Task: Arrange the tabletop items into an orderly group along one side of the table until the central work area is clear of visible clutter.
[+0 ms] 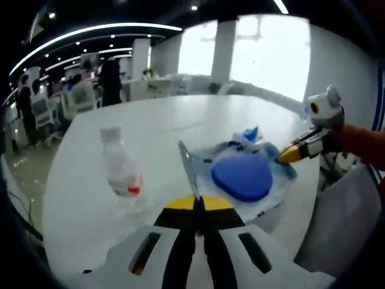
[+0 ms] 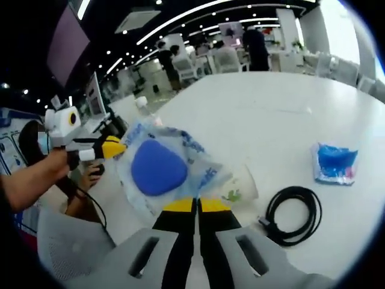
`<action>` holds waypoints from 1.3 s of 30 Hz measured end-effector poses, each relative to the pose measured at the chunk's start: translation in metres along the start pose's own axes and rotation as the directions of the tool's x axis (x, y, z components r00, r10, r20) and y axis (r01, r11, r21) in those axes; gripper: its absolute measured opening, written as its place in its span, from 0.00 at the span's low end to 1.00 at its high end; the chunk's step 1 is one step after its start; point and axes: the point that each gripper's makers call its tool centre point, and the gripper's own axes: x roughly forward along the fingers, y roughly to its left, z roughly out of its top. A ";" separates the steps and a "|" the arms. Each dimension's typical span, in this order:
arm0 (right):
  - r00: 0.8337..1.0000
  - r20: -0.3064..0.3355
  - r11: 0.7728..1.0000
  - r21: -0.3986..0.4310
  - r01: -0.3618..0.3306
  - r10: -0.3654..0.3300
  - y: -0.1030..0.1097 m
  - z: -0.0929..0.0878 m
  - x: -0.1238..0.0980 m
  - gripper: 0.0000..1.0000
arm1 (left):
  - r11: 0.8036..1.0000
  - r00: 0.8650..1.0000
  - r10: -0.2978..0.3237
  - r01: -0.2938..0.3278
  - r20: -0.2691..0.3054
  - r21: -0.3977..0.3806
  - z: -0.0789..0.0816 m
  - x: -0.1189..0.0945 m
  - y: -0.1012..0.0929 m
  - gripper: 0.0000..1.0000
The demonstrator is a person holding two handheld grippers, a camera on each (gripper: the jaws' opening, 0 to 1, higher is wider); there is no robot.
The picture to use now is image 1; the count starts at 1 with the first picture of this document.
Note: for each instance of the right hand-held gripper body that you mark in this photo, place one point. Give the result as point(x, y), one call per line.
point(326, 111)

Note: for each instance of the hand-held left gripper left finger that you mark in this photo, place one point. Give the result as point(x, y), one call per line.
point(168, 241)

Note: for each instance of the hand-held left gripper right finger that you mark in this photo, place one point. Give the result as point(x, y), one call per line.
point(228, 247)

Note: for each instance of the small blue packet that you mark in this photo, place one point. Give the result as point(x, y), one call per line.
point(251, 134)

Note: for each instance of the blue disc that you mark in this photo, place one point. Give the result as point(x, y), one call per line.
point(240, 177)

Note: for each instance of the clear plastic bottle red label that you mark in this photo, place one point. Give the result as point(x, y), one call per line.
point(121, 168)

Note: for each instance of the group of ceiling spot lights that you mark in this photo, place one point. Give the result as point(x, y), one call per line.
point(194, 7)

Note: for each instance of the black white patterned cloth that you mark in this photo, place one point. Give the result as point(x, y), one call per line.
point(335, 164)

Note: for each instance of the grey mesh office chair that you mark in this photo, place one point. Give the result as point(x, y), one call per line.
point(346, 216)

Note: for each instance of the large window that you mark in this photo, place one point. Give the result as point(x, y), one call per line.
point(198, 51)
point(270, 57)

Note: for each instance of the straight ceiling light strip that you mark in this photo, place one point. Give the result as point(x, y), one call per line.
point(280, 6)

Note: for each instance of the white table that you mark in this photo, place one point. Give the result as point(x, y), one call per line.
point(150, 120)

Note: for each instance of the potted plant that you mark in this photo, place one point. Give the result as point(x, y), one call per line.
point(148, 72)

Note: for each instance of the curved ceiling light strip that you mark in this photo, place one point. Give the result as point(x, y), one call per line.
point(99, 31)

